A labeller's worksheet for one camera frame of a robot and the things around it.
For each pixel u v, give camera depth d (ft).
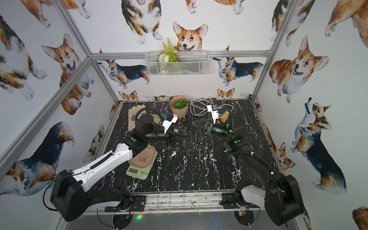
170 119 2.02
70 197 1.27
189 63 3.03
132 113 3.67
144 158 2.81
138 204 2.41
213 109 2.13
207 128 2.10
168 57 2.68
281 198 1.34
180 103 3.30
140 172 2.69
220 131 2.10
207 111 2.14
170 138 2.06
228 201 2.41
